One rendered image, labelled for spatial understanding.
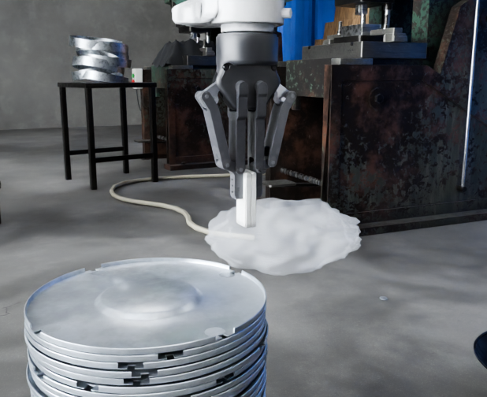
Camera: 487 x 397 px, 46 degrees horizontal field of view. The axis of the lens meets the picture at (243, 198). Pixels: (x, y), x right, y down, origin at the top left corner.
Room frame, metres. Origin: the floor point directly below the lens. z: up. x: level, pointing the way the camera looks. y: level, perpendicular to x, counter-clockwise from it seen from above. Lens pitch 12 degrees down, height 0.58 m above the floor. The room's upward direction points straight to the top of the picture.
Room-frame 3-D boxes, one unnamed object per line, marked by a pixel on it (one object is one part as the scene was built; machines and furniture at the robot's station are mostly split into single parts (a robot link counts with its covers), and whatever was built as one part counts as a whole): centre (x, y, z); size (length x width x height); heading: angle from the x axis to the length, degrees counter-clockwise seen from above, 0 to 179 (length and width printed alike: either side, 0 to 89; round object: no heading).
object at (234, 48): (0.71, 0.00, 0.59); 0.08 x 0.07 x 0.09; 114
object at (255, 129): (0.72, -0.02, 0.52); 0.04 x 0.01 x 0.11; 24
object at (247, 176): (0.71, 0.00, 0.43); 0.03 x 0.01 x 0.07; 24
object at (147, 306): (0.67, 0.12, 0.32); 0.29 x 0.29 x 0.01
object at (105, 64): (3.20, 0.76, 0.40); 0.45 x 0.40 x 0.79; 37
